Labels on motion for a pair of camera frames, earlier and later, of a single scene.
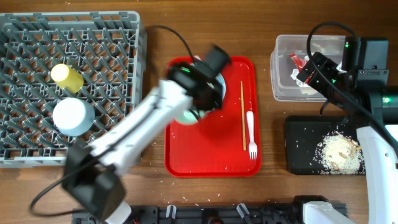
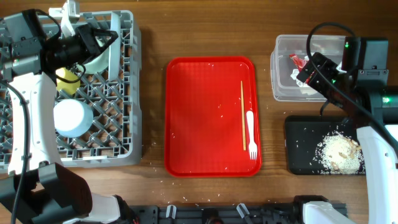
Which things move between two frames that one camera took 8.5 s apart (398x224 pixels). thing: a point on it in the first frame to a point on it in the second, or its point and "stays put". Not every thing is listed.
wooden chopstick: [243, 115] stays put
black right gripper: [316, 81] stays put
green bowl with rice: [188, 117] to [99, 63]
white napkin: [307, 91] stays put
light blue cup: [73, 117] stays put
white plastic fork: [252, 146] stays put
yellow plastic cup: [69, 80] stays put
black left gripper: [219, 104] to [87, 34]
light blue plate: [223, 87] to [115, 49]
